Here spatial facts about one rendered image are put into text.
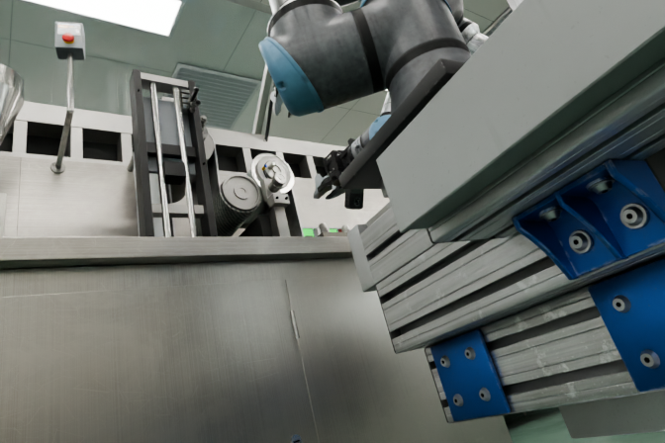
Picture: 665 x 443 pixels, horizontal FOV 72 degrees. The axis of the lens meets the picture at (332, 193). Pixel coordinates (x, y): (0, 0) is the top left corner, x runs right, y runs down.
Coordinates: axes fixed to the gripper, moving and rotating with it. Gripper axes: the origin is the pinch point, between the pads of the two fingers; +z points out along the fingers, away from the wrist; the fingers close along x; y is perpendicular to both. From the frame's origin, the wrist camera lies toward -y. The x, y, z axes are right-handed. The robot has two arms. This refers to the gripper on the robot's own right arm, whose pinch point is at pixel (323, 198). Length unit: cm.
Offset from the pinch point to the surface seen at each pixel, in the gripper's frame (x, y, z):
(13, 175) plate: 72, 28, 46
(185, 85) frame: 35.6, 33.1, 0.6
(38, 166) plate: 66, 32, 46
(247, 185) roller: 15.4, 10.8, 13.7
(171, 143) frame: 40.1, 15.3, 3.5
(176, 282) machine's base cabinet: 48, -27, -13
